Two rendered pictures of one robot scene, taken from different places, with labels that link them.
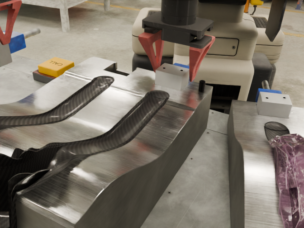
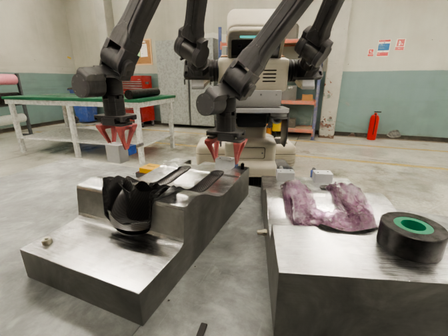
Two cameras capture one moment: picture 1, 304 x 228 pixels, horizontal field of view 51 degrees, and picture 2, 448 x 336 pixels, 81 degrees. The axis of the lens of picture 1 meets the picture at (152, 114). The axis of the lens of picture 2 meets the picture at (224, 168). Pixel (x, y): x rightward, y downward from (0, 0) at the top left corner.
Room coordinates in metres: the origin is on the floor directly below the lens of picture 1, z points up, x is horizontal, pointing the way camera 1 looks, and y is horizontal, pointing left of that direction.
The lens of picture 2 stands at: (-0.24, 0.02, 1.14)
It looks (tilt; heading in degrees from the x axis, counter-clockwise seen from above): 19 degrees down; 357
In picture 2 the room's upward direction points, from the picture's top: straight up
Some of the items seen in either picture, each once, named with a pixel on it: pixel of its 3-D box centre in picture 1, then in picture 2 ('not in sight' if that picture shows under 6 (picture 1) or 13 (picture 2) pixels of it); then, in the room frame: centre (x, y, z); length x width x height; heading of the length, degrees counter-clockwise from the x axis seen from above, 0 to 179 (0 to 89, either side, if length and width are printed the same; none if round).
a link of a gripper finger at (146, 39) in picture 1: (164, 48); (219, 147); (0.52, -0.02, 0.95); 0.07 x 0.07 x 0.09; 63
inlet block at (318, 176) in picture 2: not in sight; (317, 175); (0.51, -0.33, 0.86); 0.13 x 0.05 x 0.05; 171
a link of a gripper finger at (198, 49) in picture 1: (187, 53); (232, 148); (0.51, -0.06, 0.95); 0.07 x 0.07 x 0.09; 63
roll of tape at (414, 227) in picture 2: not in sight; (410, 235); (0.07, -0.27, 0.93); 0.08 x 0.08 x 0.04
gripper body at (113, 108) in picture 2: not in sight; (114, 108); (0.53, 0.28, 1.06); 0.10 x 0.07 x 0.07; 64
